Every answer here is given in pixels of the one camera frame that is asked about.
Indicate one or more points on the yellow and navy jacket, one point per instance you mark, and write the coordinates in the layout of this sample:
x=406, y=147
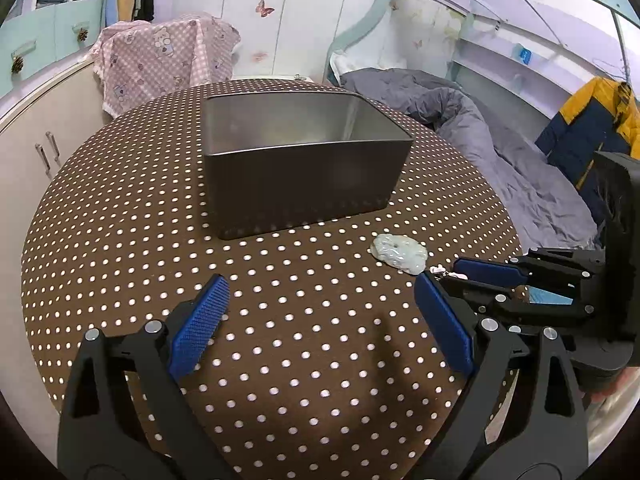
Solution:
x=580, y=130

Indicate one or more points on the white cabinet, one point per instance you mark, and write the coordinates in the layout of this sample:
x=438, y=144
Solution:
x=20, y=160

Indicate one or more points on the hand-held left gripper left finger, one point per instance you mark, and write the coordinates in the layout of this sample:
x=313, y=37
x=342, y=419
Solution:
x=197, y=325

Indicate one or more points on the small blue shelf item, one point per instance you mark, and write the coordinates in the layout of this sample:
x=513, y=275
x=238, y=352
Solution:
x=524, y=54

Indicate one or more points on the butterfly wall sticker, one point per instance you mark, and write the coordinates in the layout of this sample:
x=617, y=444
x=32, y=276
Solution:
x=263, y=7

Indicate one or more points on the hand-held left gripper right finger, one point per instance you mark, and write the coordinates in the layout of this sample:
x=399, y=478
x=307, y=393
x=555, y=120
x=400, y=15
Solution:
x=445, y=325

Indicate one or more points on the grey metal box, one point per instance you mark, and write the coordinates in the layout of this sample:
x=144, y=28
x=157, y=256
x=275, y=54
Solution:
x=300, y=180

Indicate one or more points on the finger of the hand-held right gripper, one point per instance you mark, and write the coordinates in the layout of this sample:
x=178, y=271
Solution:
x=500, y=302
x=490, y=271

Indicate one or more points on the pink checked bear cloth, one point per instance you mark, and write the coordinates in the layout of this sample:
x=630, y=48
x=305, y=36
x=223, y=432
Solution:
x=150, y=60

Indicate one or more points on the white pillow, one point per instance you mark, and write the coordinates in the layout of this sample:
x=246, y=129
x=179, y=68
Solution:
x=350, y=62

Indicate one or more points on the pale green jade pendant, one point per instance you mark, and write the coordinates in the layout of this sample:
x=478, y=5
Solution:
x=400, y=254

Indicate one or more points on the grey duvet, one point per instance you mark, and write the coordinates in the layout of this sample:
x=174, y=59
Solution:
x=500, y=160

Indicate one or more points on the pine cone knob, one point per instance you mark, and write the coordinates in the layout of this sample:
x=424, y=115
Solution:
x=17, y=64
x=82, y=35

